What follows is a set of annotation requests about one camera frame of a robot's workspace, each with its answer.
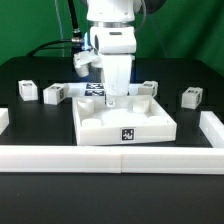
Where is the white left fence rail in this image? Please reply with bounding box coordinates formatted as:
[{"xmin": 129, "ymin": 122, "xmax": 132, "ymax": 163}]
[{"xmin": 0, "ymin": 108, "xmax": 9, "ymax": 135}]

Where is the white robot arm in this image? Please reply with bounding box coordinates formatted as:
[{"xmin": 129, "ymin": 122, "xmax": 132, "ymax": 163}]
[{"xmin": 87, "ymin": 0, "xmax": 167, "ymax": 107}]

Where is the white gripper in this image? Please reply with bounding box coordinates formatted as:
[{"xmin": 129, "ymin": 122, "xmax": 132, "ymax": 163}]
[{"xmin": 101, "ymin": 54, "xmax": 132, "ymax": 107}]

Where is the white right fence rail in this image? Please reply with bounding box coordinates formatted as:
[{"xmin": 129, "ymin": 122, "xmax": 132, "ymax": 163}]
[{"xmin": 199, "ymin": 111, "xmax": 224, "ymax": 149}]

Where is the white front fence rail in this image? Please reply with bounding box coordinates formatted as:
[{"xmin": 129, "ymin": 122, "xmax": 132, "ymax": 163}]
[{"xmin": 0, "ymin": 145, "xmax": 224, "ymax": 175}]

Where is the white fiducial marker base sheet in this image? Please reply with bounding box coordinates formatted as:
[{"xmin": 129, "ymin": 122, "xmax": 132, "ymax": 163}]
[{"xmin": 64, "ymin": 82, "xmax": 143, "ymax": 99}]

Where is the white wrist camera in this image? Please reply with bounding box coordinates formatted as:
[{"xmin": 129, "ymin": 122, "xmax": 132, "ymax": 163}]
[{"xmin": 73, "ymin": 50, "xmax": 102, "ymax": 78}]

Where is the white fence rail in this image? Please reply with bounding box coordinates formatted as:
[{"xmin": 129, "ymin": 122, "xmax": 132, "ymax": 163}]
[
  {"xmin": 199, "ymin": 111, "xmax": 224, "ymax": 149},
  {"xmin": 0, "ymin": 145, "xmax": 224, "ymax": 175},
  {"xmin": 0, "ymin": 108, "xmax": 9, "ymax": 135}
]

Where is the black cable bundle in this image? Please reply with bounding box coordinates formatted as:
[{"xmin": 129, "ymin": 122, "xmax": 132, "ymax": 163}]
[{"xmin": 26, "ymin": 0, "xmax": 87, "ymax": 58}]

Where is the white square table top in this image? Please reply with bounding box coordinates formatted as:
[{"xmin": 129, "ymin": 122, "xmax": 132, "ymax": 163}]
[{"xmin": 72, "ymin": 95, "xmax": 177, "ymax": 146}]

